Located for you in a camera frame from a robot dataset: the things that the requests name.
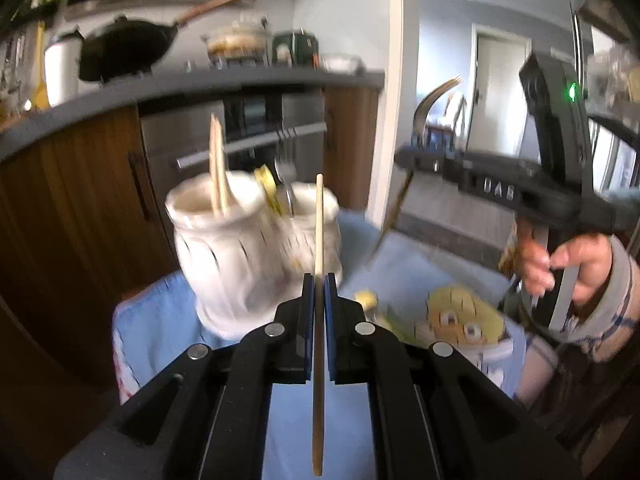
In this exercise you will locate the wooden chopstick in holder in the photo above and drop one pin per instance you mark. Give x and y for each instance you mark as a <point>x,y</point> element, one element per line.
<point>214,137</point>

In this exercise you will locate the white stained cooking pot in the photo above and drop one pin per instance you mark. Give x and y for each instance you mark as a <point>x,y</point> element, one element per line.
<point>242,43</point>

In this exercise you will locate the white bowl on counter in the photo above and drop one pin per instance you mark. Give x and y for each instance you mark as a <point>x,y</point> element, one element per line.
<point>341,64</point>

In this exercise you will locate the white interior door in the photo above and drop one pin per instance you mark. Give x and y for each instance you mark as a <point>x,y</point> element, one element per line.
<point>498,108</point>

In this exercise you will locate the gold fork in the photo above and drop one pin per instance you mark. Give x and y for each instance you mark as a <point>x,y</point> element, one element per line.
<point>413,157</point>

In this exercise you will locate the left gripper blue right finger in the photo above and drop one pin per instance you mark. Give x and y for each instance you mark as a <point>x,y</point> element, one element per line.
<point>336,331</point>

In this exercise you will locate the grey striped sleeve forearm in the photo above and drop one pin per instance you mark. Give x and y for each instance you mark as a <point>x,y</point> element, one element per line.
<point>615,318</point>

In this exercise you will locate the grey kitchen countertop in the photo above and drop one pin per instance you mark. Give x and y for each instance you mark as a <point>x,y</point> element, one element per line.
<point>136,90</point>

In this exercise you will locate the silver fork in holder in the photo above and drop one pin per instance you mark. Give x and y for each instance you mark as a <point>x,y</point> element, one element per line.
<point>286,172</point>

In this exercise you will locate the white ceramic double utensil holder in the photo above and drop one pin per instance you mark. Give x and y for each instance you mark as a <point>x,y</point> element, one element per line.
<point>241,264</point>

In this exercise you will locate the yellow handled utensil on cloth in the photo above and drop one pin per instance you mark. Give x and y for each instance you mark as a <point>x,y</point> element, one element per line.
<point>374,312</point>

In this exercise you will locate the stainless steel built-in oven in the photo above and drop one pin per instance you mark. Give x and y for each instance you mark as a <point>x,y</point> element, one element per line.
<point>256,127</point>

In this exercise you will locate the white tumbler black lid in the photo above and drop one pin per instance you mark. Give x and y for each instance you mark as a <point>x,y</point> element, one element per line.
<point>61,67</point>

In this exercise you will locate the yellow handled utensil in holder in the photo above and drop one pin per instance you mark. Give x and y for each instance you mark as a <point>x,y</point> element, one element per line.
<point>265,178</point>

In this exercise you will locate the yellow spatula hanging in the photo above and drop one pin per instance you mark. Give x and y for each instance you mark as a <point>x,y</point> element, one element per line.
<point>39,96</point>

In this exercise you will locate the wooden cabinet door black handle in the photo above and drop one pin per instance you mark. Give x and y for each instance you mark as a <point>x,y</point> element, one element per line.
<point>80,230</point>

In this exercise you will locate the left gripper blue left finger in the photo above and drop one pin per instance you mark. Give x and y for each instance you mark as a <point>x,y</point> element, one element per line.
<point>304,326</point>

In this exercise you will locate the person's right hand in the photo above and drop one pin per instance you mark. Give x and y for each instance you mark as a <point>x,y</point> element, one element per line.
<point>591,253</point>

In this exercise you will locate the long wooden chopstick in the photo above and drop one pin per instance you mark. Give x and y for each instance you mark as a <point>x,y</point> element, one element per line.
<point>318,367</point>

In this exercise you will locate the right wooden cabinet door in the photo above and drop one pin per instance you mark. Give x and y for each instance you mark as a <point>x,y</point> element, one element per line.
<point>351,115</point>

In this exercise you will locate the black wok wooden handle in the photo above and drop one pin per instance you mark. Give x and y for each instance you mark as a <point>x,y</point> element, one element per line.
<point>128,46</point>

